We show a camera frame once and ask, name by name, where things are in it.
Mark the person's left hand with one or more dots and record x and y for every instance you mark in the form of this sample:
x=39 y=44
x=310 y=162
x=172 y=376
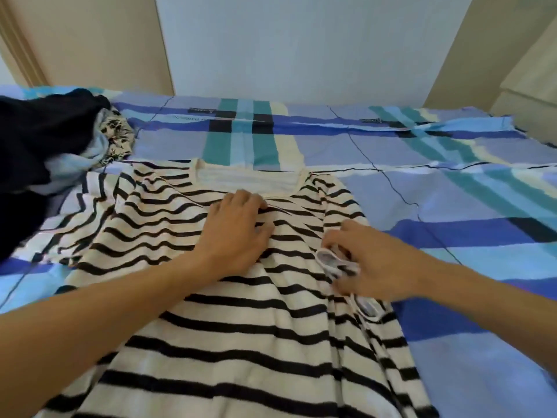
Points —
x=233 y=239

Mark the person's right hand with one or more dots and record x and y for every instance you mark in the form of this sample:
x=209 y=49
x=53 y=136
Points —
x=383 y=269

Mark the person's right fingers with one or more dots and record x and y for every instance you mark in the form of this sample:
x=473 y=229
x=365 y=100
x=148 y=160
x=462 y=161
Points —
x=348 y=235

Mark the person's left thumb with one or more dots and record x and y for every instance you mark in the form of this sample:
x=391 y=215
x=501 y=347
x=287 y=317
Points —
x=264 y=237

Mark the black and white striped shirt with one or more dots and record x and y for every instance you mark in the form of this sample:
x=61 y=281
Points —
x=226 y=343

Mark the person's right forearm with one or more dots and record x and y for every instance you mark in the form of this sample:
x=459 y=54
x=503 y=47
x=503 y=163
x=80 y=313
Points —
x=487 y=304

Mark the person's left forearm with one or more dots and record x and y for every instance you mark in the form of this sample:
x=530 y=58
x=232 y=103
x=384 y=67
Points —
x=100 y=322

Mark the blue plaid bed sheet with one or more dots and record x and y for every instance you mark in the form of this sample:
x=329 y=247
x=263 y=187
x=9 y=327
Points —
x=457 y=204

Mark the black and white floral cloth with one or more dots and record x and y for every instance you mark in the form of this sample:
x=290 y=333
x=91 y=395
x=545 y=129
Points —
x=115 y=137

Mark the light blue garment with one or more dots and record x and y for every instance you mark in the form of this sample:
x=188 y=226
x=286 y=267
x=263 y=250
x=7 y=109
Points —
x=76 y=163

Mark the beige drawer cabinet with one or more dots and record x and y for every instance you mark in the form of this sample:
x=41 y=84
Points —
x=528 y=91

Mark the beige wooden wardrobe panel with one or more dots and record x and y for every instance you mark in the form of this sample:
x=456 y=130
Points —
x=487 y=39

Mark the black garment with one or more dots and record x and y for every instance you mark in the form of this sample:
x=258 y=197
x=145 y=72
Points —
x=35 y=143

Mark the beige wooden door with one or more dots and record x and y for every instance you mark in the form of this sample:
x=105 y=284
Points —
x=87 y=39

